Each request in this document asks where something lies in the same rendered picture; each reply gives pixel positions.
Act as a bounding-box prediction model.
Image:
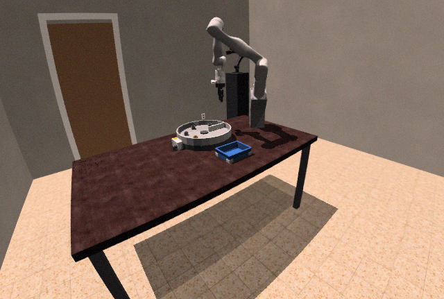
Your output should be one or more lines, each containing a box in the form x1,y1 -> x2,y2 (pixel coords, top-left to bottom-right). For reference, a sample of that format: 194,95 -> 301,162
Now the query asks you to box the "blue open crate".
215,141 -> 251,164

